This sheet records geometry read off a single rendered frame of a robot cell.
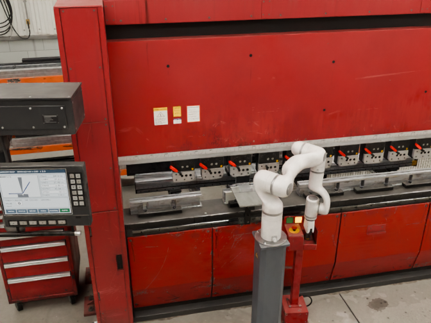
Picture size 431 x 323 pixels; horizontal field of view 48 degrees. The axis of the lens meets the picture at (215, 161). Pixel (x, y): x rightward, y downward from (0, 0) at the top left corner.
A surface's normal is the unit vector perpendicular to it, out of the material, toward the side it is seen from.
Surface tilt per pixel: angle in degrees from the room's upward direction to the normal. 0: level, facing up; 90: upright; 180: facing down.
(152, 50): 90
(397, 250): 90
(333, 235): 90
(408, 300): 0
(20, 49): 90
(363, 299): 0
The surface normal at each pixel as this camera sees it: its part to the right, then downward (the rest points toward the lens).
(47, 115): 0.04, 0.44
